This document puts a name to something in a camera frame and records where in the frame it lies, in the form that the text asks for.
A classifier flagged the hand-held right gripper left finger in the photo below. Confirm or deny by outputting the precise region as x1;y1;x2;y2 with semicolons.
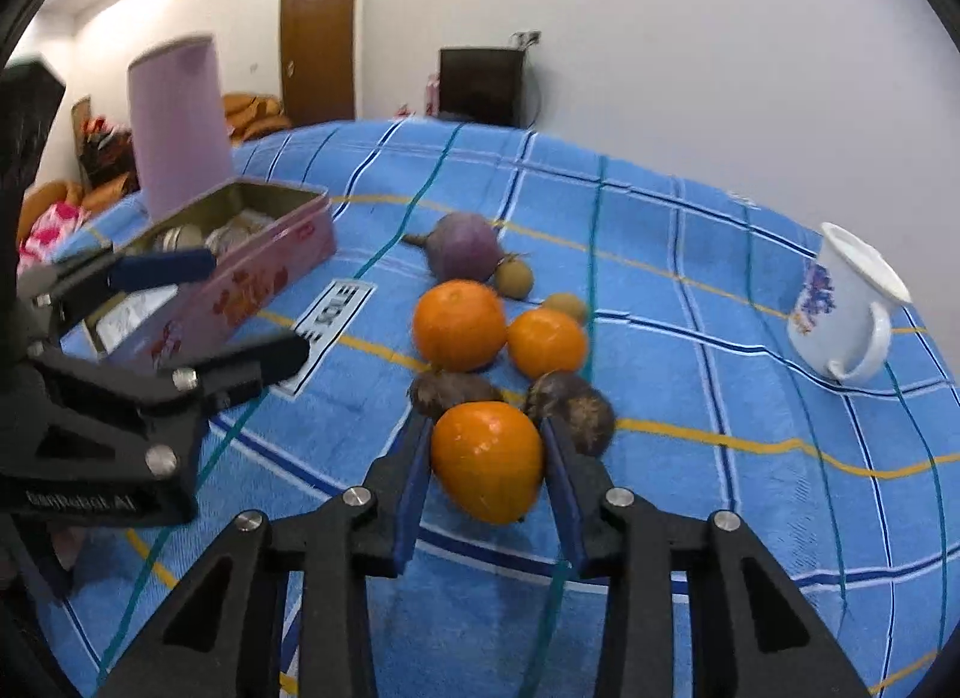
94;413;436;698

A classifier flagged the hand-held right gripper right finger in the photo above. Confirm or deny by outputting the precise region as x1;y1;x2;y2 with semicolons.
538;414;875;698

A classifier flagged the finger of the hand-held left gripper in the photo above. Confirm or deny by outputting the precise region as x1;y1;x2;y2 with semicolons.
16;248;218;328
7;334;310;489

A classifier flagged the pink tin box with lid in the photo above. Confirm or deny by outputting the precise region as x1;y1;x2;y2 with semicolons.
82;34;338;376

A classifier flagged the round metal can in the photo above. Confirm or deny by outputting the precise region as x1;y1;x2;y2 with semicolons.
154;225;205;253
206;212;276;254

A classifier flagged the white paper card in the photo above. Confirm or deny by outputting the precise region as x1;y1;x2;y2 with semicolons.
96;295;167;352

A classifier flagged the orange cushion pile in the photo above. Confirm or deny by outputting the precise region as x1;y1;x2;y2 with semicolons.
15;173;140;238

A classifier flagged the dark brown passion fruit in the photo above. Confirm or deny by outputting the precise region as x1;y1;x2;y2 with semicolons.
409;370;505;420
523;369;617;459

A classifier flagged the pink patterned cloth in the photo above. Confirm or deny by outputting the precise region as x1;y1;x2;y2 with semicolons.
19;206;91;265

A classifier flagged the small orange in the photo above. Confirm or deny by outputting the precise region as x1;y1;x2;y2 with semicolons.
507;308;589;380

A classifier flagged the large orange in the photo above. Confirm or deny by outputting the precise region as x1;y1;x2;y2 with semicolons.
412;279;510;374

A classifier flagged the orange sofa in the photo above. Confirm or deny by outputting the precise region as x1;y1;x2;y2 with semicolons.
223;92;292;144

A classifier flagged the small brown fruit with stem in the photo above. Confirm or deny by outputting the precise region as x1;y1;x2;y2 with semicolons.
493;254;536;298

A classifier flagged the purple round fruit with stem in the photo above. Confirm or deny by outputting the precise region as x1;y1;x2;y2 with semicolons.
401;212;505;284

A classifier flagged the brown wooden door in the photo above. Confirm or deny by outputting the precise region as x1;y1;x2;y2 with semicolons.
280;0;356;129

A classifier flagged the white mug with blue print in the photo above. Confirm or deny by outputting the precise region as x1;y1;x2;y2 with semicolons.
786;221;913;384

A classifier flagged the black television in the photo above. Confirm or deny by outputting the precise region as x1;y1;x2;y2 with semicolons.
438;47;526;129

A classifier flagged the black power cable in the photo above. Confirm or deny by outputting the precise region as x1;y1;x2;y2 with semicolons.
525;41;544;129

